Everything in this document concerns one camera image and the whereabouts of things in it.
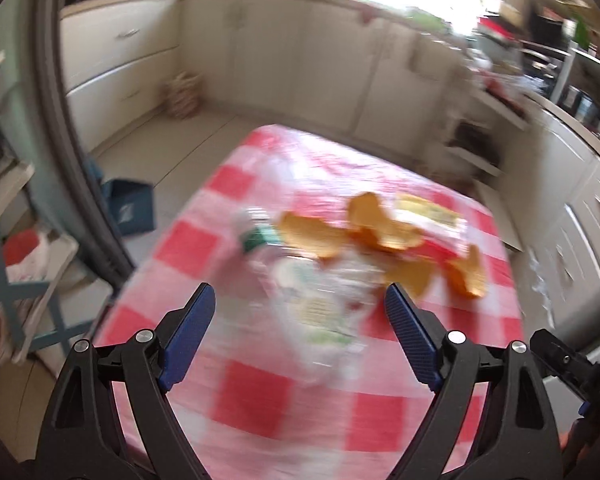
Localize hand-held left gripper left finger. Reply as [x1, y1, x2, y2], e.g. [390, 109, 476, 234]
[35, 282, 217, 480]

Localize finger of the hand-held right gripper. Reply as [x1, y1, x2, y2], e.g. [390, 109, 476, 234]
[529, 329, 600, 418]

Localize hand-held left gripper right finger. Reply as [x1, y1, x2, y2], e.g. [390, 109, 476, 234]
[384, 282, 567, 480]

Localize orange round cloth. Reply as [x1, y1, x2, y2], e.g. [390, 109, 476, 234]
[445, 244, 487, 300]

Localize clear plastic bottle green cap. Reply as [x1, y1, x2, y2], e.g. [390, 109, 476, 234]
[262, 255, 381, 387]

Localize yellow snack packet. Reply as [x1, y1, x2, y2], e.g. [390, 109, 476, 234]
[394, 191, 470, 262]

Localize clear plastic scrap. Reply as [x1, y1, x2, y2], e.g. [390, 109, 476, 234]
[526, 246, 557, 312]

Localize red checkered tablecloth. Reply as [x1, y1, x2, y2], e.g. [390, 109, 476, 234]
[92, 124, 526, 480]

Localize green and white wrapper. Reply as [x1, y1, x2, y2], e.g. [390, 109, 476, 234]
[232, 205, 283, 258]

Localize orange cloth middle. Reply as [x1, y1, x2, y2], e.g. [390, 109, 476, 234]
[347, 191, 425, 254]

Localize blue bin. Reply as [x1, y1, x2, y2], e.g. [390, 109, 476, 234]
[101, 178, 157, 235]

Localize orange cloth left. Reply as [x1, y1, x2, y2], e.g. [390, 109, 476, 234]
[279, 211, 347, 261]

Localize white and red plastic bag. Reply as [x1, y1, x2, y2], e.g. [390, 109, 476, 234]
[2, 227, 53, 283]

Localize grey wooden chair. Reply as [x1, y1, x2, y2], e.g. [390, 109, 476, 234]
[0, 50, 83, 367]

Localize white shelf cart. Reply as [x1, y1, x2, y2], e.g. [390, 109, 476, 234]
[439, 74, 531, 182]

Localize floral fabric bag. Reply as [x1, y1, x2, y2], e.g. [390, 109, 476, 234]
[160, 71, 204, 120]

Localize cream drawer cabinet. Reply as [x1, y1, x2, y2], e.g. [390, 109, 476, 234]
[57, 0, 187, 152]

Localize cream door cabinets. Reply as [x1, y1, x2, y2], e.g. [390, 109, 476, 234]
[179, 0, 473, 157]

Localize black stove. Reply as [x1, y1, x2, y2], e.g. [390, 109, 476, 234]
[522, 7, 578, 103]

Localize cream cabinets with curved handles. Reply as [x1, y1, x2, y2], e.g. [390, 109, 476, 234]
[500, 92, 600, 358]

